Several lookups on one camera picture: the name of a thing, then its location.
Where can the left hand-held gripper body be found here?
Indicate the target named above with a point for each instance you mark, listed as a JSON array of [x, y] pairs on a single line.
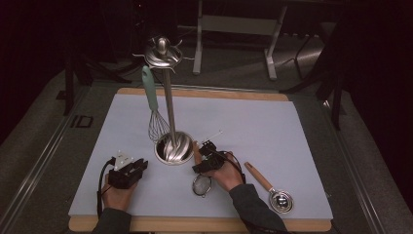
[[121, 177]]

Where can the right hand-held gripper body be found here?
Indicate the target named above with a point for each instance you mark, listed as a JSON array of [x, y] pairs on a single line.
[[214, 162]]

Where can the steel utensil rack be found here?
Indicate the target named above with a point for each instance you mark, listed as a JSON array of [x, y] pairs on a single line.
[[173, 149]]

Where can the person's left hand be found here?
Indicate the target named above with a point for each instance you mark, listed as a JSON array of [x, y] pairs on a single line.
[[118, 196]]

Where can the person's right hand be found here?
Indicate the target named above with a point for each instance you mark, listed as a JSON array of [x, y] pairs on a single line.
[[229, 177]]

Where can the white paper sheet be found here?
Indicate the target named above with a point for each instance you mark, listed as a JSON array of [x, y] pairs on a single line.
[[246, 130]]

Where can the black metal stand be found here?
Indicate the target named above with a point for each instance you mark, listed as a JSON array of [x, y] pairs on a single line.
[[68, 84], [336, 97]]

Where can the metal floor rail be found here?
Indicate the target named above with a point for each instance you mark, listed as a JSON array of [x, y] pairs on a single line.
[[35, 169], [354, 169]]

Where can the grey metal desk frame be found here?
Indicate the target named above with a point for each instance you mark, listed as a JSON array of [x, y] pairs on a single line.
[[238, 25]]

